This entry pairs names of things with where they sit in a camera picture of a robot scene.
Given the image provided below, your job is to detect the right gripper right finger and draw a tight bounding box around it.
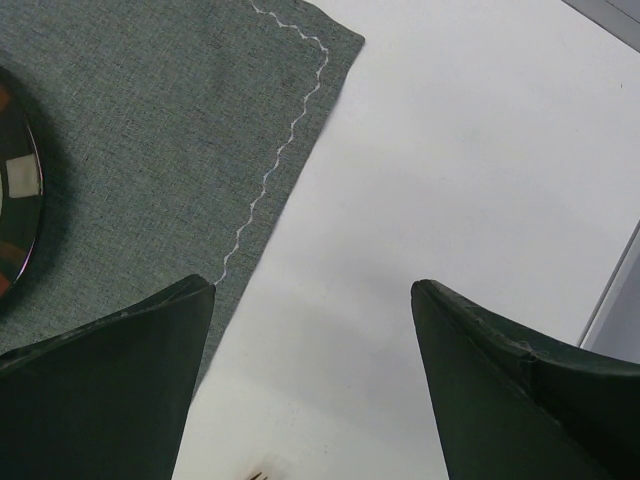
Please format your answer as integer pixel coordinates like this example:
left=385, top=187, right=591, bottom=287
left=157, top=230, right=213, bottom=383
left=411, top=280, right=639, bottom=479

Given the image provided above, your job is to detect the dark rimmed dinner plate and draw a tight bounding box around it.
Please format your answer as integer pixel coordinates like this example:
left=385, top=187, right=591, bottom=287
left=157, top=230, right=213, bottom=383
left=1, top=67, right=45, bottom=304

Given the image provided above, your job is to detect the aluminium frame rail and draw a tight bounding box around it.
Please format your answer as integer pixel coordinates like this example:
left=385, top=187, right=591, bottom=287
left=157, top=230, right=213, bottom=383
left=567, top=1, right=639, bottom=364

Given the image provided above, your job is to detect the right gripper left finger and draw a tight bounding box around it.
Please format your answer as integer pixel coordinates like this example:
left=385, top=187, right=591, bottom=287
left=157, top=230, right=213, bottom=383
left=1, top=275, right=216, bottom=479

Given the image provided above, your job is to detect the grey cloth placemat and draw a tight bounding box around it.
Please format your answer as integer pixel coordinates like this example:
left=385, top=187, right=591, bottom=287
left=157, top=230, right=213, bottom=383
left=1, top=1, right=365, bottom=368

